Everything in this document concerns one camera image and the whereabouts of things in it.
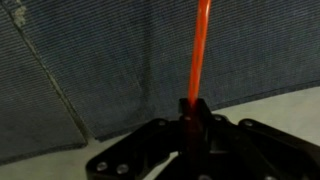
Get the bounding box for dark blue cloth mat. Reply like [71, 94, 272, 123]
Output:
[0, 7, 86, 165]
[1, 0, 320, 139]

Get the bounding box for dark blue left cloth mat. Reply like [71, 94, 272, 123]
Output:
[1, 0, 320, 139]

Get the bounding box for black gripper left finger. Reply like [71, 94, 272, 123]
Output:
[85, 118, 181, 180]

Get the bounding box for dark blue right cloth mat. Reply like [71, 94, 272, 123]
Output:
[0, 7, 86, 165]

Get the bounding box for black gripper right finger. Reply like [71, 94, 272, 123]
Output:
[179, 98, 320, 180]

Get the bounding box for orange plastic straw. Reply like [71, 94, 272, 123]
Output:
[188, 0, 212, 107]

